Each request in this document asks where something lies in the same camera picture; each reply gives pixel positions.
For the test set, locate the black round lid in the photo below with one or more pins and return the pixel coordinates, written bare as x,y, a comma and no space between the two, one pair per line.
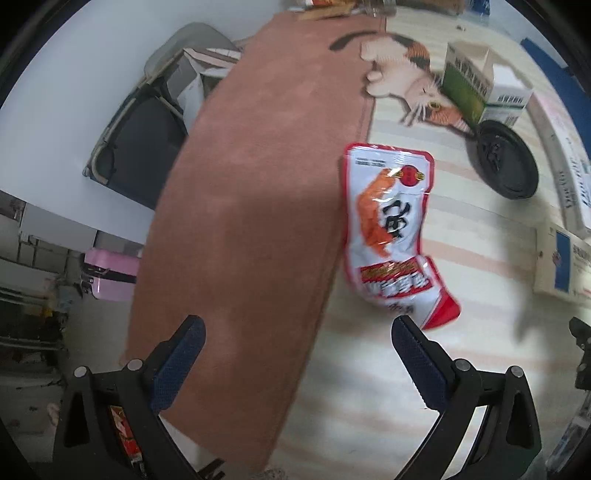
508,161

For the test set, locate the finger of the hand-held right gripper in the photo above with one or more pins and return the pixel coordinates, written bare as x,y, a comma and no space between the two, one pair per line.
582,355

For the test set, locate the blue object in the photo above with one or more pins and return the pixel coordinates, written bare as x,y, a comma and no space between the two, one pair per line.
547,57

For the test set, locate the pink box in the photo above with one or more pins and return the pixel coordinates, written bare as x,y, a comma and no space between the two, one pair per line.
115,274

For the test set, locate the cat print table mat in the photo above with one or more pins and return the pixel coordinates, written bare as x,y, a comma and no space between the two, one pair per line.
258,194

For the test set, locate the clear glass jar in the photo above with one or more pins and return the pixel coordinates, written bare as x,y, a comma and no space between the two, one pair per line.
378,7

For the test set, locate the red and white snack packet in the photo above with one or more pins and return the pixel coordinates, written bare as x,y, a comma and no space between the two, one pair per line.
392,221

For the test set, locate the white and green medicine box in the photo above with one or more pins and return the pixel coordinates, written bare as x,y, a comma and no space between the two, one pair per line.
508,99

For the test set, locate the orange snack packet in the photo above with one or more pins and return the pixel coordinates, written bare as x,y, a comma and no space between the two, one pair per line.
323,7

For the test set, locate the small red packet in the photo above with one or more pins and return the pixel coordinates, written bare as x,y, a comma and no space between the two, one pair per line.
123,431

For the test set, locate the papers on chair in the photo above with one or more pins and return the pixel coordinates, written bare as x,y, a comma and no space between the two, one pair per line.
203,78

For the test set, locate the grey office chair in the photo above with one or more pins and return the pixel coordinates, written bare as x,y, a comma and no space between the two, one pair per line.
138,138

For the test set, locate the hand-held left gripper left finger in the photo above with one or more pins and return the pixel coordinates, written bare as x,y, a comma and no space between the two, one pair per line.
180,360

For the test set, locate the metal shelf rack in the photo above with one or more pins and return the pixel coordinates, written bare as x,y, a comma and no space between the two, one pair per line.
32,286

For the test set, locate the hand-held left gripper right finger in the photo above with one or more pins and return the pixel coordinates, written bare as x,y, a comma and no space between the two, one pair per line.
418,364

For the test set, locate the long white printed box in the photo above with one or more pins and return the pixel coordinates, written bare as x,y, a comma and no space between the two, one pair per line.
561,138

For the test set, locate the white and blue medicine box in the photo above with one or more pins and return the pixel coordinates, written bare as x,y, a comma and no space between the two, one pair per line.
563,263

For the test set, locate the green open carton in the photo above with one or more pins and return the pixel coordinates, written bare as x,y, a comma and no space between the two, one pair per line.
464,87

